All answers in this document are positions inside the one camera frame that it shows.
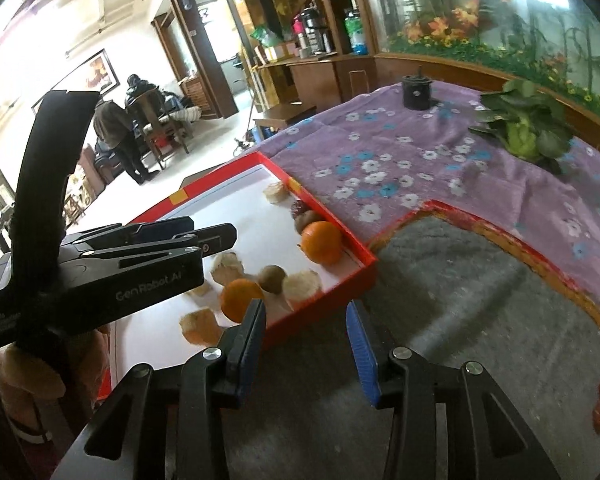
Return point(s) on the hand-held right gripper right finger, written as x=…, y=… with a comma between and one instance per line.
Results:
x=362, y=355

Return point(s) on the green and blue bottle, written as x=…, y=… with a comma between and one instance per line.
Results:
x=355, y=32

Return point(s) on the yellow box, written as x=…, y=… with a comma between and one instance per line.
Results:
x=275, y=52

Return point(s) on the black and silver thermos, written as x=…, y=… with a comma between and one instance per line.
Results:
x=310, y=27

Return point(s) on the red cardboard box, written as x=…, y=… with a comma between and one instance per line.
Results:
x=230, y=195

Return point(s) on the wooden shelf unit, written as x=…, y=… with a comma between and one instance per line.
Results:
x=305, y=70

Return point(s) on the black cylinder holder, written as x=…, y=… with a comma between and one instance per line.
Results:
x=416, y=92

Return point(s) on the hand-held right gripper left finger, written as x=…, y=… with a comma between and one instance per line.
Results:
x=250, y=342

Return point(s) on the wooden chair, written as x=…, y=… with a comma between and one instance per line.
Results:
x=157, y=130

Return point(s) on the small wooden table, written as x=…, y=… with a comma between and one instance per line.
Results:
x=280, y=115

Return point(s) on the green plastic bag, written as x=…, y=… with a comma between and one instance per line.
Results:
x=265, y=35

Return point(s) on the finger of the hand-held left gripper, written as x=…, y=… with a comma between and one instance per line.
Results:
x=215, y=240
x=130, y=231

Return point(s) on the purple floral tablecloth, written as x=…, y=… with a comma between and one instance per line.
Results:
x=380, y=135

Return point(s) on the small cream cube block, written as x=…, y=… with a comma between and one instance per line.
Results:
x=197, y=325

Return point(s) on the brown kiwi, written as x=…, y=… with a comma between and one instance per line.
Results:
x=307, y=221
x=272, y=278

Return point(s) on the person's left hand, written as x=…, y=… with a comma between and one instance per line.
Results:
x=25, y=372

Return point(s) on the orange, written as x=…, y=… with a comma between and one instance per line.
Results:
x=322, y=242
x=240, y=300

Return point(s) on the green leafy vegetable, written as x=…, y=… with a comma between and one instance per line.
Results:
x=525, y=130

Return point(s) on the cream foam fruit net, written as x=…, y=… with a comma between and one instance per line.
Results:
x=302, y=285
x=227, y=266
x=275, y=192

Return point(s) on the framed wall picture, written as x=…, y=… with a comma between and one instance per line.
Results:
x=80, y=77

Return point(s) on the pink bottle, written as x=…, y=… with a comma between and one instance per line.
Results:
x=297, y=30

